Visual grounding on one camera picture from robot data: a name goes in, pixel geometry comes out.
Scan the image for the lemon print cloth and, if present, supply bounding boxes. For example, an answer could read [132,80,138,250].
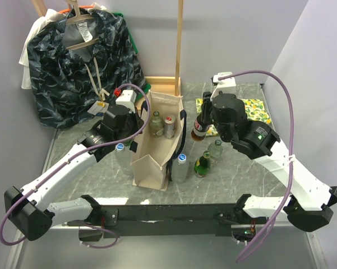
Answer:
[196,98,272,136]

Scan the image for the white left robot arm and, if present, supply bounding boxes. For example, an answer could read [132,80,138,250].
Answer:
[4,105,144,241]

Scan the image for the clear soda water bottle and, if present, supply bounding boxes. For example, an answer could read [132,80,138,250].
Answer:
[150,111,164,137]

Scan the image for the wooden clothes hanger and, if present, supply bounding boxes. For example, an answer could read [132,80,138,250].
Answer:
[64,1,98,50]

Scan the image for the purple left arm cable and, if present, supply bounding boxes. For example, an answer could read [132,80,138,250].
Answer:
[0,83,151,249]

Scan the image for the beige canvas tote bag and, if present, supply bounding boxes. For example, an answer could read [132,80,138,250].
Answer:
[131,91,187,191]

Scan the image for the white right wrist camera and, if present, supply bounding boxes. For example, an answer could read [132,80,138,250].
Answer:
[210,72,236,100]

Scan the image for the silver red soda can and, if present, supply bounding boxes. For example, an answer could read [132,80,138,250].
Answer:
[164,115,176,138]

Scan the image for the green glass bottle right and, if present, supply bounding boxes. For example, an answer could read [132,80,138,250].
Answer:
[194,150,211,177]

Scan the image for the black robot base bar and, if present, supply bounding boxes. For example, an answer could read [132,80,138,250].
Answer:
[67,203,270,239]

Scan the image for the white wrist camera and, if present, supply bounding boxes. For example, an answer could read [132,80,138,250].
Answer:
[210,72,236,100]
[116,90,137,110]

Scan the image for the wooden clothes rack stand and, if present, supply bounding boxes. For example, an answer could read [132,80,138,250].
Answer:
[32,1,184,96]

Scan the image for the dark cola glass bottle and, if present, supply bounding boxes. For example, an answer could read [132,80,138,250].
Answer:
[191,113,211,141]

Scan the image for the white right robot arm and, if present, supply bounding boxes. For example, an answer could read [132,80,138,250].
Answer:
[194,92,337,232]

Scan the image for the dark patterned hanging jacket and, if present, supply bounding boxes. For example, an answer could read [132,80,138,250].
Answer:
[33,10,147,129]

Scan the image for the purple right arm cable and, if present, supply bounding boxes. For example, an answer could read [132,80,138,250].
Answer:
[218,70,294,264]

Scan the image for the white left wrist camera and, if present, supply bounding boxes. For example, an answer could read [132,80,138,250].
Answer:
[116,90,137,110]

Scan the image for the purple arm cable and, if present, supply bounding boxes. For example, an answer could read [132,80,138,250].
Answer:
[0,83,151,249]
[218,70,294,264]

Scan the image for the clear water bottle right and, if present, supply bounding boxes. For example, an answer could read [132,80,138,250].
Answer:
[171,154,189,184]

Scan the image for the clear water bottle left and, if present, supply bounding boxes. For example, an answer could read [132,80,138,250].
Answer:
[114,143,133,175]

